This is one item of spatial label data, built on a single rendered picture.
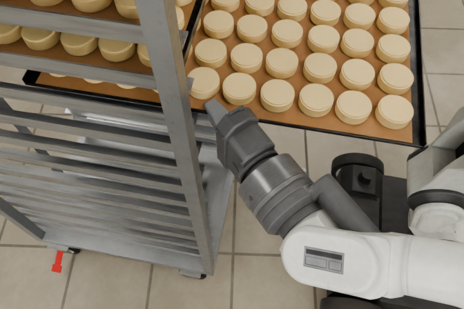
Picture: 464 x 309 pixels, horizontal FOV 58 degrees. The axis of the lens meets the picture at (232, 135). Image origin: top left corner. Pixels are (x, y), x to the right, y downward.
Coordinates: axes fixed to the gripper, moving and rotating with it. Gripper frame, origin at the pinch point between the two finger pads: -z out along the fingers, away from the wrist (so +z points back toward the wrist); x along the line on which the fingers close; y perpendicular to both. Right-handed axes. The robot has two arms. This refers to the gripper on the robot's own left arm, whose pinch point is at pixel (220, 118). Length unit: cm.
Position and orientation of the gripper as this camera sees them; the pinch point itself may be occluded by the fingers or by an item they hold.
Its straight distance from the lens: 61.3
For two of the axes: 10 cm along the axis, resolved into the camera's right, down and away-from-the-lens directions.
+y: -8.3, 4.8, -2.9
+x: 0.0, -5.1, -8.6
